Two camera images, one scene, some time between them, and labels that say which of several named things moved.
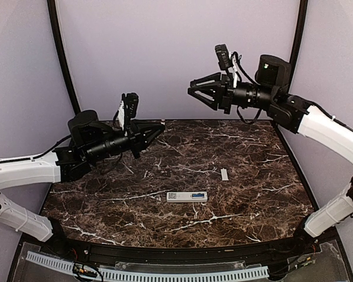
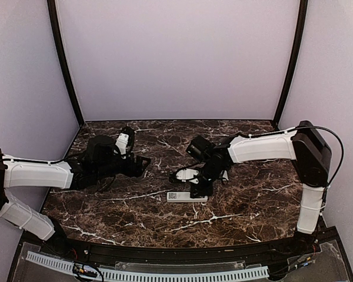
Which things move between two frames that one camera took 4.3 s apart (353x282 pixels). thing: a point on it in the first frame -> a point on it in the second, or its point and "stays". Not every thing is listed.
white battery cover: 224,174 stays
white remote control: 185,197 stays
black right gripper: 226,93 -> 207,191
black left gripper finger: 146,127 -> 145,161
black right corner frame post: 298,37 stays
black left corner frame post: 52,6 stays
